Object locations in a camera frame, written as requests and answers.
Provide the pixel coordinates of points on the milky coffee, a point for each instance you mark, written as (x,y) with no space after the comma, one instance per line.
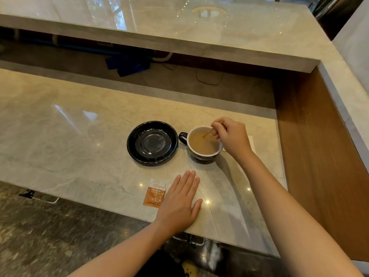
(203,144)

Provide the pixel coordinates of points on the wooden side panel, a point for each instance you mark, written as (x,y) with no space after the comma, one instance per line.
(323,158)

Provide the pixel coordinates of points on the white pipe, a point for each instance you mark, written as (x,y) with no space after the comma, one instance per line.
(163,57)

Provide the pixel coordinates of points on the person's left hand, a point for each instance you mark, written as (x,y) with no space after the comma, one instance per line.
(176,205)

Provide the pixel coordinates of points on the blue cloth bag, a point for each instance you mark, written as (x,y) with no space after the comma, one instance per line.
(126,64)

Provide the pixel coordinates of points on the black coffee cup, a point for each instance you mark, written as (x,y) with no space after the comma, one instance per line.
(199,154)

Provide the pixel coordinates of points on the person's right forearm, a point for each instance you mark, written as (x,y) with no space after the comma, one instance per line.
(288,222)

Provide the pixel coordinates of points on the person's left middle finger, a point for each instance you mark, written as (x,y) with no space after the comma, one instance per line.
(189,183)

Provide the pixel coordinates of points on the orange sugar packet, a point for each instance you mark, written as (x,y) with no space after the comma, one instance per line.
(154,194)

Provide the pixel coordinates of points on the person's right thumb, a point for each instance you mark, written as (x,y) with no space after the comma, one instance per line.
(216,124)

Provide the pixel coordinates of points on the person's left little finger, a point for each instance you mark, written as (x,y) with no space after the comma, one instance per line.
(173,186)

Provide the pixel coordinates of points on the person's left forearm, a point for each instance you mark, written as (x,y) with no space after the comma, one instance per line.
(121,253)

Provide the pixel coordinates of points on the person's left thumb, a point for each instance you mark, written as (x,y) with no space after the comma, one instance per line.
(197,209)

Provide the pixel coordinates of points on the black saucer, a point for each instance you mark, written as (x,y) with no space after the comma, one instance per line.
(152,142)

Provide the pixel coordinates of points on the person's right hand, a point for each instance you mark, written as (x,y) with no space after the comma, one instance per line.
(234,138)

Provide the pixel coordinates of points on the wooden stir stick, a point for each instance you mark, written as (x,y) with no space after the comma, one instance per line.
(208,133)

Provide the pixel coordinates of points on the white paper napkin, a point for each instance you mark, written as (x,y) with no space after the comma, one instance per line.
(251,144)

